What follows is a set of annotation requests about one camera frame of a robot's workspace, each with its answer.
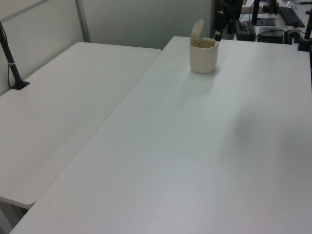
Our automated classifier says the black flat pad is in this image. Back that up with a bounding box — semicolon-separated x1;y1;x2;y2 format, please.
255;17;276;27

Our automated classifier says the black keyboard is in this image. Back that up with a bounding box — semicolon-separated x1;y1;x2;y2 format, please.
277;5;306;28

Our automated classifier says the black camera stand with band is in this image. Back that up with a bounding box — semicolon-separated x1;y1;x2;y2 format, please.
0;21;30;90

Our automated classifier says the white rounded-corner table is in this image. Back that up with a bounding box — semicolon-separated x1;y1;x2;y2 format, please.
0;41;163;208

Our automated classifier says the black pole with white band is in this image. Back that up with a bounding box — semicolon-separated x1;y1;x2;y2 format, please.
214;10;225;42

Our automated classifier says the cream trash bin lid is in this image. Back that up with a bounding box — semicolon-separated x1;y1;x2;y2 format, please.
190;19;205;46

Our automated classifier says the grey metal partition post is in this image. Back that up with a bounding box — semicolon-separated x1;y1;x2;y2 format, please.
75;0;91;43

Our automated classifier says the black electronic device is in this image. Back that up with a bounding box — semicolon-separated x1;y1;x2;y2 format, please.
255;26;286;44

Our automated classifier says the black box with green parts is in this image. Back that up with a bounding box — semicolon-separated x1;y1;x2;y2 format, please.
234;21;257;41

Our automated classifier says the dark thick tripod pole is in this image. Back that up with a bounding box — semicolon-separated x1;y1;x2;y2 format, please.
220;0;242;35

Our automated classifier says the cream trash bin body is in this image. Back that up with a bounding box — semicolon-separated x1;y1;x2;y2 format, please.
189;38;219;74

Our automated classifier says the black clamped stand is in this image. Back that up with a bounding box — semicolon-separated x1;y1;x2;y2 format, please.
295;13;312;52

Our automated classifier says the black monitor stand pole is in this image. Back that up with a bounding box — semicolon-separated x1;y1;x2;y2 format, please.
252;0;260;26

